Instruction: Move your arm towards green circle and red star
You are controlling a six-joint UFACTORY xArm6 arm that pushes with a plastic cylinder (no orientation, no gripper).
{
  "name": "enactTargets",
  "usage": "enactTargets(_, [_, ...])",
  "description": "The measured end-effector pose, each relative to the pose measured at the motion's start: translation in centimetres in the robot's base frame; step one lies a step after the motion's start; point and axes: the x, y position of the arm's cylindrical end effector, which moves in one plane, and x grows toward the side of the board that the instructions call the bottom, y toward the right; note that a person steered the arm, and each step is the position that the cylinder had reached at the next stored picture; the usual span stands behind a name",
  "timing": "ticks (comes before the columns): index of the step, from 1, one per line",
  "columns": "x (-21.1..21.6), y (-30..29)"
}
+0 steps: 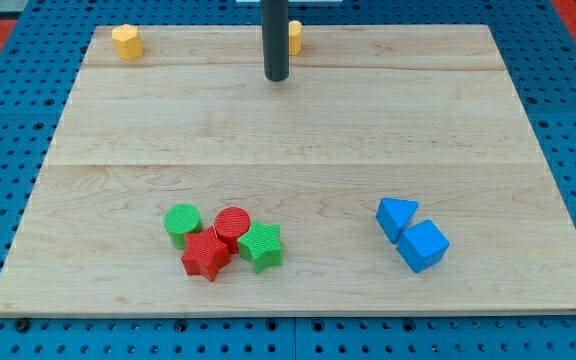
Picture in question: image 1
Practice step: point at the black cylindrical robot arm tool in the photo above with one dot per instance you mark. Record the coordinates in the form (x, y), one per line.
(275, 39)

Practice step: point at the green star block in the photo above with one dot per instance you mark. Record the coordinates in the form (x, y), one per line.
(261, 246)

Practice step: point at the red star block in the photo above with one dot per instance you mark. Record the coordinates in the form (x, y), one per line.
(205, 254)

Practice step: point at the red cylinder block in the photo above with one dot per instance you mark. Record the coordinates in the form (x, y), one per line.
(230, 224)

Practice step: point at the wooden board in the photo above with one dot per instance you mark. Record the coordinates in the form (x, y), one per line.
(424, 112)

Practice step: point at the blue triangle block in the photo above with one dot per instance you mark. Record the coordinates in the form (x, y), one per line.
(394, 215)

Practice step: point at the green cylinder block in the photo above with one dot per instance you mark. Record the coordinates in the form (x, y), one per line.
(180, 220)

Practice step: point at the blue cube block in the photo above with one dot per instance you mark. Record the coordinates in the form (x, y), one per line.
(422, 245)

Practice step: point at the yellow block behind tool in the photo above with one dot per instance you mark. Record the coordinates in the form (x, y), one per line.
(295, 32)

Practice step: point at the yellow hexagon block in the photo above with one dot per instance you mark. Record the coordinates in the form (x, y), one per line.
(127, 42)

